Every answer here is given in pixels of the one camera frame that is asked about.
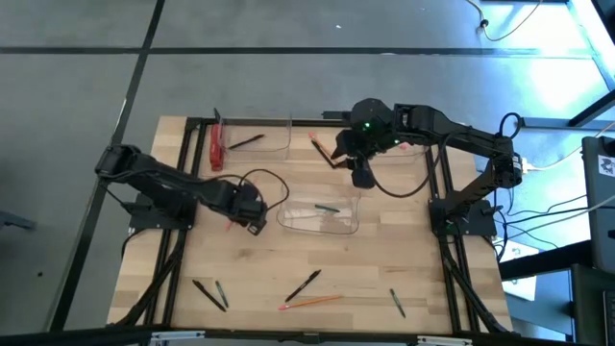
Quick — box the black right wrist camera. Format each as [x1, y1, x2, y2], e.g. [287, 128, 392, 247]
[352, 161, 377, 190]

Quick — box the white sticker black print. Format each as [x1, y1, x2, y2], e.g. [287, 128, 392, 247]
[597, 153, 615, 179]

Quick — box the black right camera cable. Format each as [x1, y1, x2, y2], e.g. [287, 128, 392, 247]
[367, 134, 451, 199]

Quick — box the black aluminium frame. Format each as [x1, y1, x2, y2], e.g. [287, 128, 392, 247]
[108, 116, 515, 336]

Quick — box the dark cabinet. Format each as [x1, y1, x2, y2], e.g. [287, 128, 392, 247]
[570, 262, 615, 346]

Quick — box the grey cabinet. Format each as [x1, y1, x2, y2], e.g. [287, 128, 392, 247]
[580, 136, 615, 275]

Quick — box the grey floor object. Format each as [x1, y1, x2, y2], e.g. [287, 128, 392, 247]
[0, 210, 38, 232]

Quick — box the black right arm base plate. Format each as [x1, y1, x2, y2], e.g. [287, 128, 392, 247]
[429, 199, 499, 237]

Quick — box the black slanted beam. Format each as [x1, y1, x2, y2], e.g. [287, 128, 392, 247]
[498, 238, 593, 283]

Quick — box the black floor cable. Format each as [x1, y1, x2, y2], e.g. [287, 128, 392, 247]
[494, 191, 592, 251]

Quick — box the black table edge beam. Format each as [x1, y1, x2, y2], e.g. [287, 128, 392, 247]
[0, 325, 615, 346]

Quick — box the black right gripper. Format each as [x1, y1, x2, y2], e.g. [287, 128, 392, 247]
[330, 98, 400, 170]

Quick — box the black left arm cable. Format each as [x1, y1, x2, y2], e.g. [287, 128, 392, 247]
[206, 167, 291, 212]

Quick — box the white paper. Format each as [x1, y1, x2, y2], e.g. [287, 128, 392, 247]
[499, 239, 538, 303]

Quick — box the black pen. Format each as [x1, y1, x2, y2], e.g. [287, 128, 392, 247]
[228, 134, 266, 149]
[191, 279, 228, 313]
[310, 139, 340, 169]
[284, 269, 322, 304]

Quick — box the yellow floor cable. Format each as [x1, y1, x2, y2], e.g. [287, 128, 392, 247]
[464, 0, 545, 43]

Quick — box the grey floor bar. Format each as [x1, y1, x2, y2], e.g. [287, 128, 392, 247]
[517, 115, 615, 133]

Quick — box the black right arm cable loop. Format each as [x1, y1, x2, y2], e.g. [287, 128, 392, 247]
[498, 111, 524, 141]

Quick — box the wide clear plastic bin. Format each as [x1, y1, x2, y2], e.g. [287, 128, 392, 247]
[277, 187, 361, 236]

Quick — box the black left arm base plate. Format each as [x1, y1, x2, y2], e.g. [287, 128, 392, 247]
[128, 194, 199, 232]

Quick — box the white floor cable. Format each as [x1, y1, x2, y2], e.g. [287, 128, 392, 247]
[504, 193, 615, 239]

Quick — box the silver bracket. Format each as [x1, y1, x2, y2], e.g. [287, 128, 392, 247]
[415, 334, 475, 346]
[150, 330, 207, 344]

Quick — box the black slanted desk leg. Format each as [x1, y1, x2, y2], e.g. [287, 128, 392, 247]
[568, 88, 615, 129]

